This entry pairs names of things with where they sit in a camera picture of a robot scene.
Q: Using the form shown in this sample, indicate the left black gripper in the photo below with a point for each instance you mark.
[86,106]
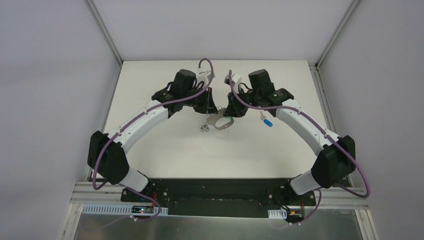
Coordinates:
[208,102]

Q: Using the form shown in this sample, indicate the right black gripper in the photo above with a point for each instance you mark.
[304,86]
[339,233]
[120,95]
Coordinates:
[234,106]

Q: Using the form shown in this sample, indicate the keyring with keys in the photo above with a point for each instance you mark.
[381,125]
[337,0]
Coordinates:
[216,122]

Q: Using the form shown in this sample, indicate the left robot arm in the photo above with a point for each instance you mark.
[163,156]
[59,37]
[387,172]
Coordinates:
[107,154]

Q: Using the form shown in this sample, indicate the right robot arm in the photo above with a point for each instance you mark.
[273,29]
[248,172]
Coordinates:
[334,154]

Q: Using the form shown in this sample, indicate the blue tagged key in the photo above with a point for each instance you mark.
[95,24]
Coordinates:
[265,120]

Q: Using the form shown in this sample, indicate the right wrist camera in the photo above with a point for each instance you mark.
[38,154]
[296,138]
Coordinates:
[235,78]

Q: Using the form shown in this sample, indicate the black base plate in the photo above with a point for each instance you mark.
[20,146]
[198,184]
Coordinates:
[220,197]

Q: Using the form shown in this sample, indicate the aluminium frame rail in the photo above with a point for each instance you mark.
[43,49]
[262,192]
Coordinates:
[83,192]

